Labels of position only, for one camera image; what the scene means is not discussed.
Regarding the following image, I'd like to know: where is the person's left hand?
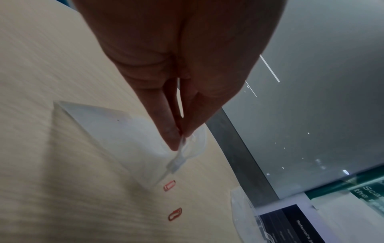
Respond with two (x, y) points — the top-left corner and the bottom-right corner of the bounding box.
(72, 0), (289, 152)

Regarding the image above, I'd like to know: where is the clear plastic zip bag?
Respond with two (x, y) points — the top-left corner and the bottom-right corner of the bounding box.
(53, 100), (208, 191)

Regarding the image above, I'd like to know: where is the black and white sign card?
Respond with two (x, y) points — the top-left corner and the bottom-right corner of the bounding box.
(255, 192), (329, 243)

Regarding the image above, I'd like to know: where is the green and white sign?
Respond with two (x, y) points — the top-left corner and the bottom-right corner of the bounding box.
(303, 169), (384, 243)

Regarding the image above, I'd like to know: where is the grey metal window frame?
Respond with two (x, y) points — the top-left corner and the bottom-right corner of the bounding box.
(205, 106), (280, 207)

